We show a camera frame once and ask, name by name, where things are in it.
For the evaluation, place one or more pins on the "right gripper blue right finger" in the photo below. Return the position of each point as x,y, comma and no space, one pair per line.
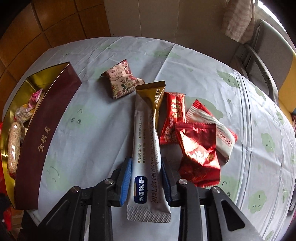
171,186

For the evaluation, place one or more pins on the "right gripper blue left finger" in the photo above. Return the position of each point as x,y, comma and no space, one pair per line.
121,178

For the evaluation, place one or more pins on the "long silver gold stick sachet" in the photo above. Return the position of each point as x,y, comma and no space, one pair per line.
147,202

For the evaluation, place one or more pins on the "red gold character candy bar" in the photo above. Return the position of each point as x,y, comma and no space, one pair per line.
175,112

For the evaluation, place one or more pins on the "crumpled red foil packet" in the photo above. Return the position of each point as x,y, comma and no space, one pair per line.
199,163

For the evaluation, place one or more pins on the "white red wafer packet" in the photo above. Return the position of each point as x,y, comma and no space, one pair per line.
225,138

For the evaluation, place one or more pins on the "pale blue cloud tablecloth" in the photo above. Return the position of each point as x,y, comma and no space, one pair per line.
96,131

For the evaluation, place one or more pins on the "pink floral snack packet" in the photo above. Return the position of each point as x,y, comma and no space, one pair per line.
121,79

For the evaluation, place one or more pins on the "maroon gold gift box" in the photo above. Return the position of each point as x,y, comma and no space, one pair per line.
59,84

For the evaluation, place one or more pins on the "puffed rice bar cartoon wrapper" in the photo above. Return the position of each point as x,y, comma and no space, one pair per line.
14,146

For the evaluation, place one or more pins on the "pink heart candy packet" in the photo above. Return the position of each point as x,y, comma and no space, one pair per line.
35,97

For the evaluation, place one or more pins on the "clear yellow nut packet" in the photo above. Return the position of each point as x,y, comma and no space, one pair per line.
23,113

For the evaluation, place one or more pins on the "yellow cushion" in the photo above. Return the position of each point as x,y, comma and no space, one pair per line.
287,93

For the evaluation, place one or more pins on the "grey armchair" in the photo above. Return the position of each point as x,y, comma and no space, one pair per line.
266,60

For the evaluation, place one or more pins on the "striped beige cushion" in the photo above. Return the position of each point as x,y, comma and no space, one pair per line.
239,20

